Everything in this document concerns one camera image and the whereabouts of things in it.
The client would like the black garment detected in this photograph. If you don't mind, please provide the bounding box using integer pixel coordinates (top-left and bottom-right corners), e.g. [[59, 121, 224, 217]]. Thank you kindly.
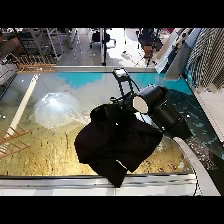
[[73, 103, 165, 189]]

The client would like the silver frame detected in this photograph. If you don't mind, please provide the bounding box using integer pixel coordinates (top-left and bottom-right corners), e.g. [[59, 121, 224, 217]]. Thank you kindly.
[[0, 173, 202, 197]]

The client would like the checked shirt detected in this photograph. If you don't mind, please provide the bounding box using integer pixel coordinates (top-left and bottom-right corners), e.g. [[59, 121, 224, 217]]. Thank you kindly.
[[185, 28, 224, 92]]

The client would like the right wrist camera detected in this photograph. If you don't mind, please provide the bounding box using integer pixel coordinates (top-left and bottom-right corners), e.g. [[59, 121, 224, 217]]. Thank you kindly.
[[111, 67, 141, 101]]

